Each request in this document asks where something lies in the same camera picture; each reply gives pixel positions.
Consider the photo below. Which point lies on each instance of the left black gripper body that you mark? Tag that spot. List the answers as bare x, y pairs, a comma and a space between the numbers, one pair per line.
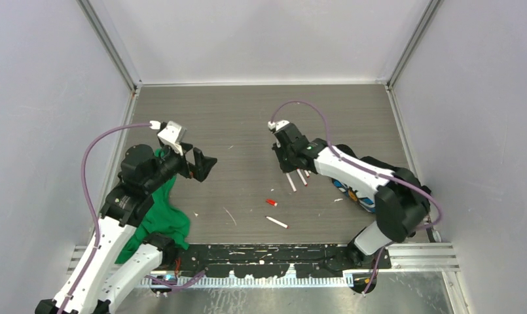
195, 171

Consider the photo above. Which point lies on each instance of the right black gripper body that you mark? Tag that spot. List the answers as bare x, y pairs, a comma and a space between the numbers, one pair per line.
285, 158

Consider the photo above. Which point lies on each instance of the red pen cap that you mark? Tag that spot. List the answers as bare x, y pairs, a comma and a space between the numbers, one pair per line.
272, 202

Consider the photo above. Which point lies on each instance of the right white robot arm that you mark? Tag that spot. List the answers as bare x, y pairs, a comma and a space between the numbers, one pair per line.
325, 161

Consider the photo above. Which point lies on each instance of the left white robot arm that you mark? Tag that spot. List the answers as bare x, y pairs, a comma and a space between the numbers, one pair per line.
93, 287

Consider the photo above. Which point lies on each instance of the green cloth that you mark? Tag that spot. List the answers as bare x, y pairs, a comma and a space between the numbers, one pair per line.
159, 216

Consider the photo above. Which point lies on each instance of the black daisy cloth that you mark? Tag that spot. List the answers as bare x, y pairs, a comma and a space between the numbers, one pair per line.
390, 192

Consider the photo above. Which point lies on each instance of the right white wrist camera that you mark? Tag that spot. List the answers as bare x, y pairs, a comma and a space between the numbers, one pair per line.
275, 126

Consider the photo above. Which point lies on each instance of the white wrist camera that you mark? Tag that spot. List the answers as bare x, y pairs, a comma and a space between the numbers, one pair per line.
275, 126
170, 134

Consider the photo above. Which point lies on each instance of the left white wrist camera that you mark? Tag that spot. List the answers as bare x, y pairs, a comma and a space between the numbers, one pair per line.
170, 134

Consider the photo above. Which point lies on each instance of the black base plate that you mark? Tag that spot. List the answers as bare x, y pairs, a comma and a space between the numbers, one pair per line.
266, 260

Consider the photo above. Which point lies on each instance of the slotted cable duct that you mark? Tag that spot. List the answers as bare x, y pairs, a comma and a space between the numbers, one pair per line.
289, 281

